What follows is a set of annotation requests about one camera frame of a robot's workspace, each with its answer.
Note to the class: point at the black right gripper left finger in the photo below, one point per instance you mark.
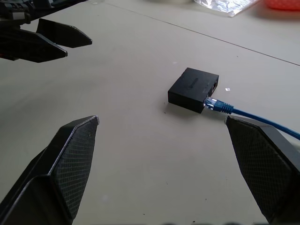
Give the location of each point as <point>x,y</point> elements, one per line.
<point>63,168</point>

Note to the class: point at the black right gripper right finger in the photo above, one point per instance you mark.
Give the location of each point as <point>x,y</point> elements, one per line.
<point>264,164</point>

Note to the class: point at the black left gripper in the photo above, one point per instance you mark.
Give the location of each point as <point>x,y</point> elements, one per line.
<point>14,9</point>

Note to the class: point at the small black network box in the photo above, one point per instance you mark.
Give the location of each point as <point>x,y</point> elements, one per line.
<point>189,90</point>

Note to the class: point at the orange plastic basket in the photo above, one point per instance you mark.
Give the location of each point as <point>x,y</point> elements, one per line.
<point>284,4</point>

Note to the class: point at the clear crinkled plastic bag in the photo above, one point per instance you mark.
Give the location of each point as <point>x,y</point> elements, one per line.
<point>222,6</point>

